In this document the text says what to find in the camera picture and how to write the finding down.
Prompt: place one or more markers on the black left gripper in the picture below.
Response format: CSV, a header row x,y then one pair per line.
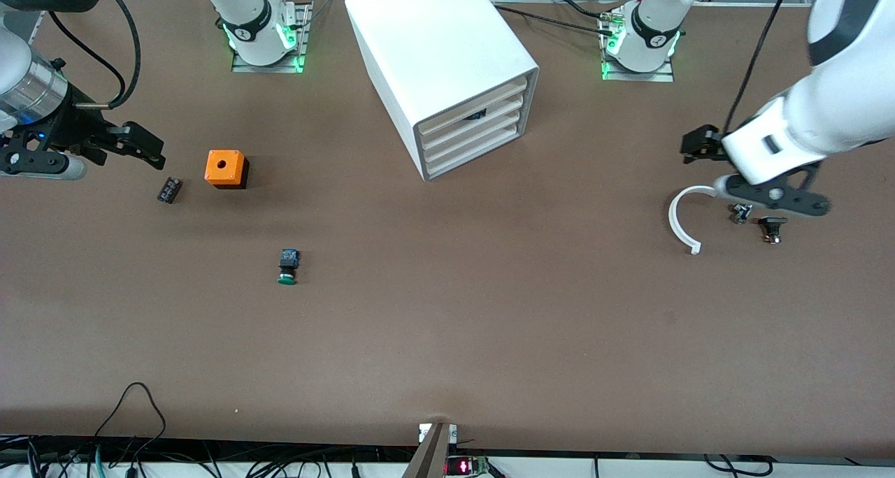
x,y
701,145

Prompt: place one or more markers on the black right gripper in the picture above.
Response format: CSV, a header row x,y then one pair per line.
x,y
75,130

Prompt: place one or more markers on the white cabinet drawer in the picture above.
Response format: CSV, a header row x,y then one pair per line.
x,y
475,135
503,93
475,150
503,109

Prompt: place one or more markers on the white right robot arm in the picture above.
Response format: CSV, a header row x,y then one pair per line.
x,y
245,10

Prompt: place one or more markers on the white drawer cabinet housing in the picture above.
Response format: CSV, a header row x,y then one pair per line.
x,y
433,38

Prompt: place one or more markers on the small black contact block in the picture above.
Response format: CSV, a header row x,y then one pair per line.
x,y
169,189

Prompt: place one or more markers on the small silver metal fitting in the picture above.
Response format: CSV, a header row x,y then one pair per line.
x,y
742,214

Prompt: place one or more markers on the small black bronze component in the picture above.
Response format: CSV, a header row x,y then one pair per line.
x,y
772,225

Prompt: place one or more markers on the circuit board red display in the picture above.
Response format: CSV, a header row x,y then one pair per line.
x,y
465,466

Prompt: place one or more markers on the white curved plastic bracket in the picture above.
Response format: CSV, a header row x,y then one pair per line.
x,y
672,218

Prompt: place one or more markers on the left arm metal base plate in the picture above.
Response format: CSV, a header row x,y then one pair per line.
x,y
664,76

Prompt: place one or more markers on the orange button enclosure box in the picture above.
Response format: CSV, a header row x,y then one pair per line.
x,y
224,165

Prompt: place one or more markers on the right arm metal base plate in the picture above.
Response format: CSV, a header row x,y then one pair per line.
x,y
266,68

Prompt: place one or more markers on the green push button switch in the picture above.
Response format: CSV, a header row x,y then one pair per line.
x,y
289,259

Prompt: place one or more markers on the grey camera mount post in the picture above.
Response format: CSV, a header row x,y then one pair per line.
x,y
430,457

